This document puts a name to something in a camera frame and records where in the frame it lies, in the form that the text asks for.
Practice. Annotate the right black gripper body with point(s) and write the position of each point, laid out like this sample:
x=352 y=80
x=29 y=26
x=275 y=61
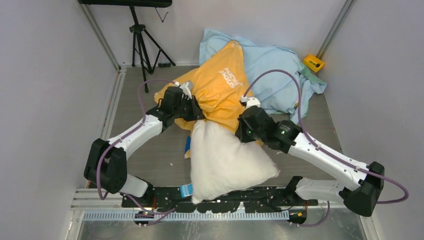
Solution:
x=246 y=135

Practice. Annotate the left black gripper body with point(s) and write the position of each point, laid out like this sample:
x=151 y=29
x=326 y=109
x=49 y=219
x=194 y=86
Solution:
x=183 y=110

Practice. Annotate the orange pillowcase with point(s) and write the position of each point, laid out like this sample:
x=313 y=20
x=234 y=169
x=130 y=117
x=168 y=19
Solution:
x=218 y=85

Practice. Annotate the white pillow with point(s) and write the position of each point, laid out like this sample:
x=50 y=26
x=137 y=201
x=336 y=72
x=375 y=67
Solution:
x=220 y=163

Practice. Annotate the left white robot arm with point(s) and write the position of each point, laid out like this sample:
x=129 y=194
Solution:
x=107 y=160

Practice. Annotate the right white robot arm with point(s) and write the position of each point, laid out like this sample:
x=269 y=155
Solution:
x=356 y=184

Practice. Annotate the light blue cloth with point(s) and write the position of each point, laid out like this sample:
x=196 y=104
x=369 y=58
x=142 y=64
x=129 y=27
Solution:
x=282 y=83

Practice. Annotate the yellow box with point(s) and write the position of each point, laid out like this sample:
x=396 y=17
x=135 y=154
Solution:
x=313 y=63

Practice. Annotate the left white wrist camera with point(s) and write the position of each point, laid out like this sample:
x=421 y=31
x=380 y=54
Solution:
x=186 y=88

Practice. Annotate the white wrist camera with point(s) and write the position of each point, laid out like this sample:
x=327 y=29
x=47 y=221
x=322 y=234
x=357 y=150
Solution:
x=248 y=102
x=186 y=88

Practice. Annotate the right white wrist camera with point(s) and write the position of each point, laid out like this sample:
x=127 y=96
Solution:
x=248 y=102

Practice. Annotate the black camera tripod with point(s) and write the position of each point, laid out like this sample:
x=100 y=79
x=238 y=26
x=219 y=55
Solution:
x=162 y=59

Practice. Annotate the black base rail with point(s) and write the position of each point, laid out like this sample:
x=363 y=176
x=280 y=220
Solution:
x=174 y=204

